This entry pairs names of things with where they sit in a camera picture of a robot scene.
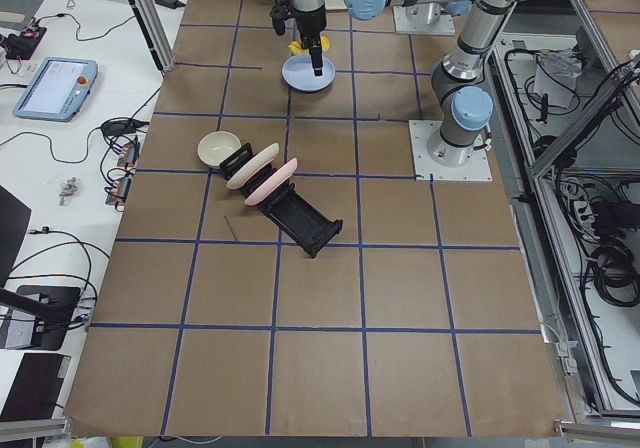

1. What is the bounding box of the aluminium frame post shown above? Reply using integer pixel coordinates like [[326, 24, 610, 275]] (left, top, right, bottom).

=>
[[128, 0, 175, 73]]

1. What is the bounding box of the blue plate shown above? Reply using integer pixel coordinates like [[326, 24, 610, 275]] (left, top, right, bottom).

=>
[[282, 55, 336, 93]]

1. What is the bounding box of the black power adapter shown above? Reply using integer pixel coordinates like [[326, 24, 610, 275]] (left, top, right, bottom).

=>
[[154, 0, 186, 9]]

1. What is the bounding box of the pink plate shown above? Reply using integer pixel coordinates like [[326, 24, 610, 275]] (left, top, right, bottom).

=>
[[244, 158, 298, 206]]

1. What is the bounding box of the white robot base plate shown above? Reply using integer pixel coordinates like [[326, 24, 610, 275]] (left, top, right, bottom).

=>
[[409, 120, 493, 183]]

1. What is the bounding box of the croissant bread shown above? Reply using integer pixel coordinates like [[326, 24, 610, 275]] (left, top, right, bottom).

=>
[[288, 35, 331, 56]]

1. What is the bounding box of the cream bowl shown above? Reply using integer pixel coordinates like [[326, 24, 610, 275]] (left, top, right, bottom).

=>
[[197, 131, 241, 169]]

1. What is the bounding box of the blue teach pendant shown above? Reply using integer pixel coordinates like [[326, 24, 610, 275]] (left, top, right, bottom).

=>
[[12, 57, 98, 122]]

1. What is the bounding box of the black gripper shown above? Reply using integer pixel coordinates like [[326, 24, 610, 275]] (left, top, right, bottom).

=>
[[294, 6, 327, 77]]

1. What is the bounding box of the black monitor stand base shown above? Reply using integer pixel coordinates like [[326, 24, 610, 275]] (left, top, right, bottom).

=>
[[1, 285, 81, 351]]

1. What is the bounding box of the cream plate in rack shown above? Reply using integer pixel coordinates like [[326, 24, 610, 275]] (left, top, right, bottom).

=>
[[226, 143, 280, 190]]

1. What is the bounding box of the black dish rack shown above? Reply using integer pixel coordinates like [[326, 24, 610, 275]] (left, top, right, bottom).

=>
[[220, 143, 343, 258]]

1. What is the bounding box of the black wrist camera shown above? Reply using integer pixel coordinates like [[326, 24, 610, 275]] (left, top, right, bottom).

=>
[[269, 0, 293, 36]]

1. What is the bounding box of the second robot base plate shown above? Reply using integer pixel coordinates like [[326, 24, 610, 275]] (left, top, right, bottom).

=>
[[393, 3, 455, 36]]

